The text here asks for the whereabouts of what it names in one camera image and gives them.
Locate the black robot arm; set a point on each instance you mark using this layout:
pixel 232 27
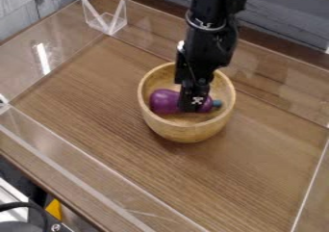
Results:
pixel 211 15

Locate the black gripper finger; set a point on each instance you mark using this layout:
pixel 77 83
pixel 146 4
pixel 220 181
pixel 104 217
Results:
pixel 195 99
pixel 181 68

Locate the light wooden bowl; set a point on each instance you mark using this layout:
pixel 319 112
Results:
pixel 187 128

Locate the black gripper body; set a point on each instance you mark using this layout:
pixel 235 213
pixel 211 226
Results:
pixel 208 50

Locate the purple toy eggplant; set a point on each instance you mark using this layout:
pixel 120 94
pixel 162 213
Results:
pixel 164 103

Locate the black device with yellow label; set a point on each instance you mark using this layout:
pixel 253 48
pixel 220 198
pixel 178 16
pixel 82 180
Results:
pixel 63 220

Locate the clear acrylic tray wall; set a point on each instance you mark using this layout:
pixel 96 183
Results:
pixel 93 189

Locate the clear acrylic corner bracket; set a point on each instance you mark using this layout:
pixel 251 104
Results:
pixel 109 23

